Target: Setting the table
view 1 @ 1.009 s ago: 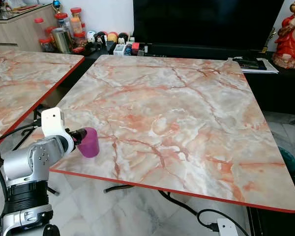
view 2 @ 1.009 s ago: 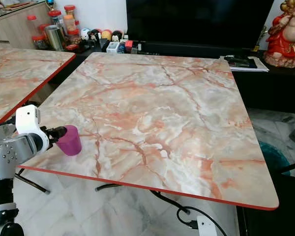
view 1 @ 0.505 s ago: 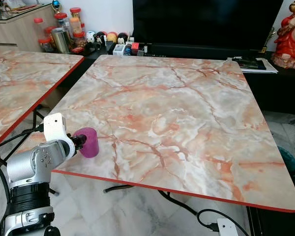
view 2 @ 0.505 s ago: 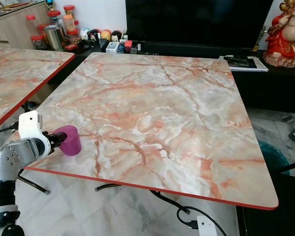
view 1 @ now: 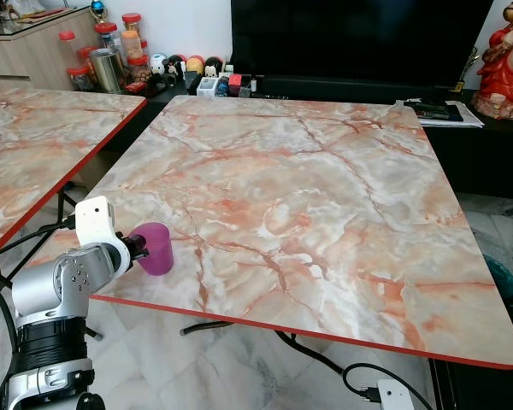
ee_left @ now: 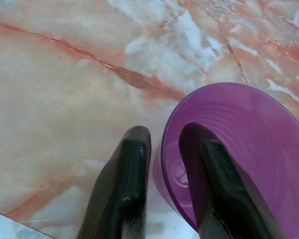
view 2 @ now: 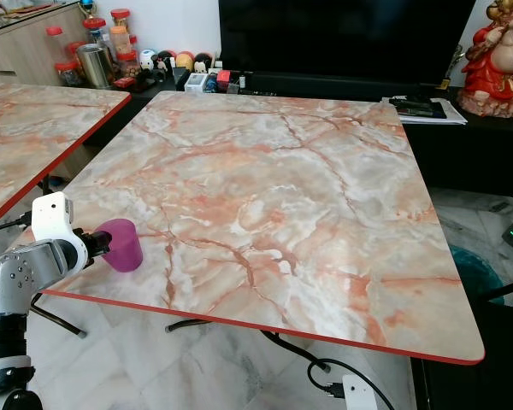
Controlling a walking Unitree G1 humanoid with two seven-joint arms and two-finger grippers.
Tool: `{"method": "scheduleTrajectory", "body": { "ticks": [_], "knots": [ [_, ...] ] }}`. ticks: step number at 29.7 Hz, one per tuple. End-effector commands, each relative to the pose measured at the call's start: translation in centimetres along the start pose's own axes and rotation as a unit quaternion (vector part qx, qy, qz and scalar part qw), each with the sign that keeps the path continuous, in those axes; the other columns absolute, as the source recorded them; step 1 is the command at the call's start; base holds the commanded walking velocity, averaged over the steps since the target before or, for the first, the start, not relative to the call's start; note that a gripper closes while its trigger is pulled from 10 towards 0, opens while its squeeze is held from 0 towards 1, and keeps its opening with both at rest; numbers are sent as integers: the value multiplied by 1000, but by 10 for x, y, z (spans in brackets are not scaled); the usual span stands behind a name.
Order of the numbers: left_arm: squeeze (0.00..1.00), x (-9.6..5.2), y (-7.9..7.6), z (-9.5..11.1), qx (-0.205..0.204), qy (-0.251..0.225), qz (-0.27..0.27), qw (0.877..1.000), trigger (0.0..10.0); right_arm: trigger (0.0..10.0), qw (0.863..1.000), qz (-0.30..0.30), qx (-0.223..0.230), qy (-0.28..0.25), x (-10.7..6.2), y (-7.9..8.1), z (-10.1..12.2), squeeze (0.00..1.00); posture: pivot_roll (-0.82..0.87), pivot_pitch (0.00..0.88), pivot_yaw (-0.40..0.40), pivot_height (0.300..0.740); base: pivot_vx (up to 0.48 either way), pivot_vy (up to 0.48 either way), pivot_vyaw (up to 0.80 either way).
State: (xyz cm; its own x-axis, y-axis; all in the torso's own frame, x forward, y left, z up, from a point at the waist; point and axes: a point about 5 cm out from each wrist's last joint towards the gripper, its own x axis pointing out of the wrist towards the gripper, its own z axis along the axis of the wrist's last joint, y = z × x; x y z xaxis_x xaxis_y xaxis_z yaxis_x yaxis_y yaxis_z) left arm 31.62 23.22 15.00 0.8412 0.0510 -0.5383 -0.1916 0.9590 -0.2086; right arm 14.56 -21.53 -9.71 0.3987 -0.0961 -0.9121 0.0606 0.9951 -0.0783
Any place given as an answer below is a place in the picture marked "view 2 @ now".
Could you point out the purple plastic cup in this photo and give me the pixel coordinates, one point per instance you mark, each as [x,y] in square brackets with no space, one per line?
[124,248]

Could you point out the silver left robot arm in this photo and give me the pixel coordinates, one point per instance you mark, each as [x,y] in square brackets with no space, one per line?
[17,278]

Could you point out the marble pattern side table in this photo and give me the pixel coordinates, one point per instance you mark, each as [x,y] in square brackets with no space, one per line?
[34,137]

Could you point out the black table leg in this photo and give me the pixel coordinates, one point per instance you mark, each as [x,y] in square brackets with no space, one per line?
[186,324]

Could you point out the steel tumbler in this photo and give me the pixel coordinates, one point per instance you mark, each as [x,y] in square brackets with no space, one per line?
[94,67]

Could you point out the large marble pattern table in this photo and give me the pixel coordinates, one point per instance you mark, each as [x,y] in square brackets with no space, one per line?
[274,213]

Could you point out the small white box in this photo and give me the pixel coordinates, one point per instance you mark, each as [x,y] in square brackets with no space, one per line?
[196,82]

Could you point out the small red lid jar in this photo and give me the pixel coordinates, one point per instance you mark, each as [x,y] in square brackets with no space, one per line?
[55,43]

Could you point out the small red box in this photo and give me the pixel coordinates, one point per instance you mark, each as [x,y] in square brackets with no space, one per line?
[223,79]

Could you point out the tall red lid jar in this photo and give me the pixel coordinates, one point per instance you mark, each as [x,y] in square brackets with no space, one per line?
[120,34]

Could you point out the wide red lid jar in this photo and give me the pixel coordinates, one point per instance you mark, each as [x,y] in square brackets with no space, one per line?
[95,32]

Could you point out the black television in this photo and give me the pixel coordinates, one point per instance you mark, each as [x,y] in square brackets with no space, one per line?
[346,38]

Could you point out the stack of papers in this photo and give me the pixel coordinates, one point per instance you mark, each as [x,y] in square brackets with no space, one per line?
[432,109]

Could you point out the teal round stool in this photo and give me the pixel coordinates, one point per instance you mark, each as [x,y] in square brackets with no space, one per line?
[479,273]

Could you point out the red laughing buddha statue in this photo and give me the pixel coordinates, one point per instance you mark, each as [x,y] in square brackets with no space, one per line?
[496,68]

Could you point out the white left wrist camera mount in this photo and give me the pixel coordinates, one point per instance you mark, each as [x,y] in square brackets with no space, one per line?
[53,218]

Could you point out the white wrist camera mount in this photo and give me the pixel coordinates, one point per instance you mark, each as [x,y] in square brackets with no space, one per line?
[359,393]
[53,218]

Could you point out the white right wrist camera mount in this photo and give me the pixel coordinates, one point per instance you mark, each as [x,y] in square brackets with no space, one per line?
[359,393]

